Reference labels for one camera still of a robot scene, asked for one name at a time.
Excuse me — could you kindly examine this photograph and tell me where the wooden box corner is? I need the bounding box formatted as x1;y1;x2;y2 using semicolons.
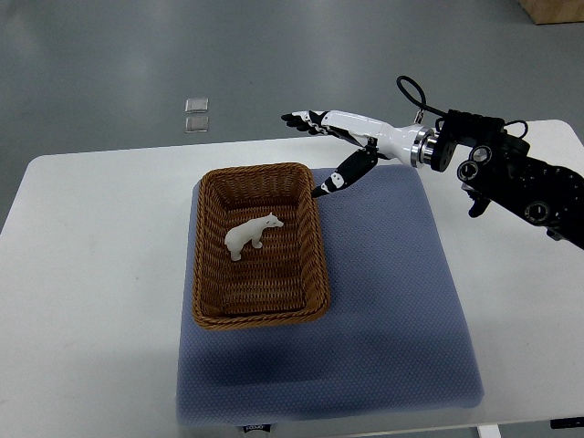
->
518;0;584;25

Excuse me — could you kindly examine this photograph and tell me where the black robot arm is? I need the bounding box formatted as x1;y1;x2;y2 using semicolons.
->
430;109;583;248

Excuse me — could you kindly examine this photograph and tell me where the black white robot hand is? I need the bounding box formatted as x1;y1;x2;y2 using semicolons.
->
281;110;438;198

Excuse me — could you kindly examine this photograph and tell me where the blue grey cushion mat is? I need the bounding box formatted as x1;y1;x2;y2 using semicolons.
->
176;165;484;427

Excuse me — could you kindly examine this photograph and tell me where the lower metal floor plate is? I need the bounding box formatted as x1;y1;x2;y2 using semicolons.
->
184;115;210;133

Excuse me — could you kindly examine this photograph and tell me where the black cable loop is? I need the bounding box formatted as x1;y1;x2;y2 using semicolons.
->
395;75;451;123

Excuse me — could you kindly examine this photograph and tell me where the brown wicker basket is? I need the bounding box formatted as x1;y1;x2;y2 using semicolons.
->
192;162;331;330

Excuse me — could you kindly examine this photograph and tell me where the white bear figurine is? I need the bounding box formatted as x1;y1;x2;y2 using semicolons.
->
224;213;284;262

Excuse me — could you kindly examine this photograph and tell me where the black table control panel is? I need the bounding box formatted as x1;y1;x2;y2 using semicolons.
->
549;416;584;430

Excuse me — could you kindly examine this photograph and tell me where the upper metal floor plate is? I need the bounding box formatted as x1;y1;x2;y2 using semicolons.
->
184;98;209;113

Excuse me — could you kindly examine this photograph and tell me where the metal floor plate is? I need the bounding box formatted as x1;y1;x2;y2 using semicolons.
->
184;98;209;113
184;115;210;133

